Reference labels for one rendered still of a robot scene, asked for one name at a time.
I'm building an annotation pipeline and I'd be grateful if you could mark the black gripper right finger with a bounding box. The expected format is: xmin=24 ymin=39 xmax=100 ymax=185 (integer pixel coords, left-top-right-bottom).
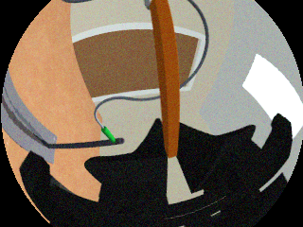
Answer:
xmin=175 ymin=122 xmax=255 ymax=194

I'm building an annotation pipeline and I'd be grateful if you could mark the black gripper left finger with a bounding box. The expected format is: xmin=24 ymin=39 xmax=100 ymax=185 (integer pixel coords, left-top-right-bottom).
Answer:
xmin=84 ymin=117 xmax=168 ymax=198

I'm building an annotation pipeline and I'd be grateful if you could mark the grey ring with orange handle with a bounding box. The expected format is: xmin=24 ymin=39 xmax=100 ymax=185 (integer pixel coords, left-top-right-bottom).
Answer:
xmin=144 ymin=0 xmax=179 ymax=159

